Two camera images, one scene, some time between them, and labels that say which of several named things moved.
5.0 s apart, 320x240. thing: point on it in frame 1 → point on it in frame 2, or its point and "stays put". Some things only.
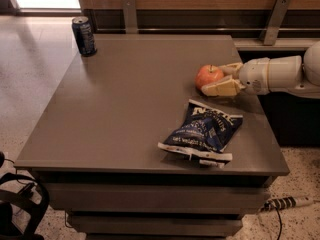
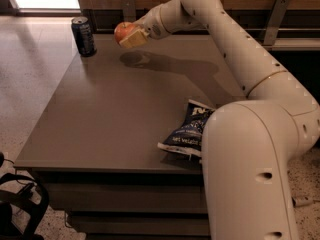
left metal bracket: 130,15 stays put
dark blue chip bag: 204,135 stays put
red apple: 208,74 → 123,30
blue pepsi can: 84,37 stays put
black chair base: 10,197 stays put
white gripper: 254,75 → 152,25
